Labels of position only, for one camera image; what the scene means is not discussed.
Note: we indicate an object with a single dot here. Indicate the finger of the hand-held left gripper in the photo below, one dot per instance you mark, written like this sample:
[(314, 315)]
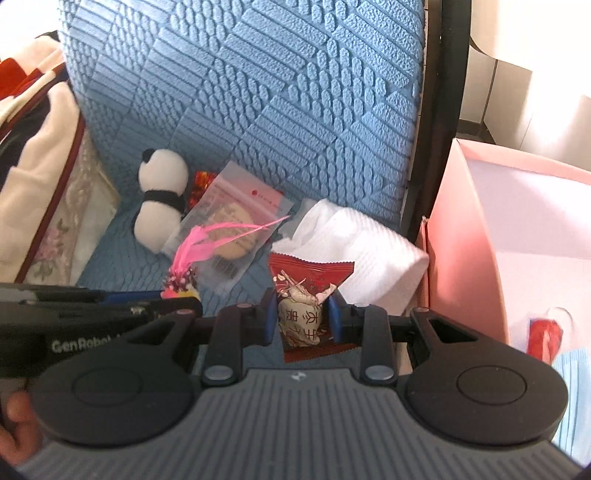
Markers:
[(120, 297), (180, 304)]

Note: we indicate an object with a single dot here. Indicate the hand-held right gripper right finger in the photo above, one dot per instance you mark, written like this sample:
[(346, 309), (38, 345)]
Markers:
[(335, 318)]

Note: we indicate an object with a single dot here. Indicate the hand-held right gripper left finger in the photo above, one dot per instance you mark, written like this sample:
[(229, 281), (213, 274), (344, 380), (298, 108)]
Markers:
[(270, 318)]

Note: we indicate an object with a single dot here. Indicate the red snack packet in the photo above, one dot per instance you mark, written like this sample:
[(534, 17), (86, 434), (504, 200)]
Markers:
[(300, 277)]

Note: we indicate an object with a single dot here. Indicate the pink feather toy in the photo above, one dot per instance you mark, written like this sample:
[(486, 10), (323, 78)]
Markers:
[(203, 235)]

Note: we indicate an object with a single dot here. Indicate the white tissue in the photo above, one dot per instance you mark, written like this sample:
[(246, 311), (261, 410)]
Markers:
[(369, 249)]

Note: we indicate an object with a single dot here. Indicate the clear zip bag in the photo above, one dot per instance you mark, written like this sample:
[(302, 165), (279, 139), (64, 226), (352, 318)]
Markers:
[(231, 207)]

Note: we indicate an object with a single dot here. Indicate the shiny red foil packet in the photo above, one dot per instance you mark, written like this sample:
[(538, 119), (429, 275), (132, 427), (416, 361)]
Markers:
[(201, 184)]

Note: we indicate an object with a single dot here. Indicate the panda plush toy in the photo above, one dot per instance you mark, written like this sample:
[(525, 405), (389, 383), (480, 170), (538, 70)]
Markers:
[(161, 175)]

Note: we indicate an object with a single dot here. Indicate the pink cardboard box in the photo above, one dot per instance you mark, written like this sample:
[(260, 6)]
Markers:
[(466, 230)]

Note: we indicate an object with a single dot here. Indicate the red blue plastic packet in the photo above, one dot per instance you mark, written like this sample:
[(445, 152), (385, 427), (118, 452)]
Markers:
[(545, 337)]

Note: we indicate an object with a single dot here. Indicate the blue face mask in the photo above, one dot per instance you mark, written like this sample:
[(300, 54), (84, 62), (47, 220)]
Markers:
[(577, 392)]

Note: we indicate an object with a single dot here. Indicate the person's left hand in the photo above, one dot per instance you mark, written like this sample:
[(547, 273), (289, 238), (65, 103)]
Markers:
[(18, 420)]

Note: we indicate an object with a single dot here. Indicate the striped blanket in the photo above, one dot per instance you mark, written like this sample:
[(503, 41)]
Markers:
[(37, 161)]

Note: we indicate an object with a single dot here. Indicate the blue textured chair cushion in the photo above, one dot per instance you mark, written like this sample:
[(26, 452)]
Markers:
[(254, 92)]

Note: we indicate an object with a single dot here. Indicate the white folding chair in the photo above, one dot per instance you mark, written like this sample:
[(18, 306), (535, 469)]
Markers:
[(443, 92)]

